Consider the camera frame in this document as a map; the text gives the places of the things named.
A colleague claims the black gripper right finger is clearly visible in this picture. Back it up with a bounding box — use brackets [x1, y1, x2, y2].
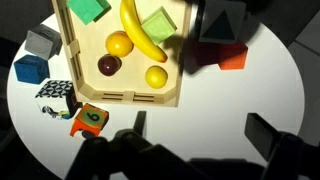
[244, 113, 281, 161]

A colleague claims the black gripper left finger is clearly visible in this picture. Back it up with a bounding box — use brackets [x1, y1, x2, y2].
[133, 111, 147, 135]

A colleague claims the orange block with number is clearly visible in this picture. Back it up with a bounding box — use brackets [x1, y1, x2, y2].
[70, 103, 109, 137]

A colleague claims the black white patterned block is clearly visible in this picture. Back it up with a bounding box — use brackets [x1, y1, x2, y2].
[35, 80, 82, 120]

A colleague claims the red orange block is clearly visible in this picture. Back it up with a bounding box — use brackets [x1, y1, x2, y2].
[192, 41, 248, 70]

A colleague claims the light green block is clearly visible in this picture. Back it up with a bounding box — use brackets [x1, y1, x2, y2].
[141, 6, 177, 45]

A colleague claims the grey block with triangle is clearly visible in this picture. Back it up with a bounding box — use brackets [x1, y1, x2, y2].
[199, 0, 246, 44]

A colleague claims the blue block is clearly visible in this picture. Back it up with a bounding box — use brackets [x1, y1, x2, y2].
[14, 55, 50, 84]

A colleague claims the dark green block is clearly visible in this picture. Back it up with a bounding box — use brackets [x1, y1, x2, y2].
[66, 0, 111, 25]

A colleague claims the yellow toy lemon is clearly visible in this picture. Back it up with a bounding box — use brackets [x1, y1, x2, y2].
[145, 66, 168, 89]

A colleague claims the dark red toy plum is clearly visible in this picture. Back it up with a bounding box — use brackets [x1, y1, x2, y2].
[98, 54, 122, 76]

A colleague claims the orange-yellow toy fruit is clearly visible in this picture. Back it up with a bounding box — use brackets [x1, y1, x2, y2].
[105, 31, 134, 57]

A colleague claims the yellow toy banana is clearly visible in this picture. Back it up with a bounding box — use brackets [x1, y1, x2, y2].
[120, 0, 167, 63]

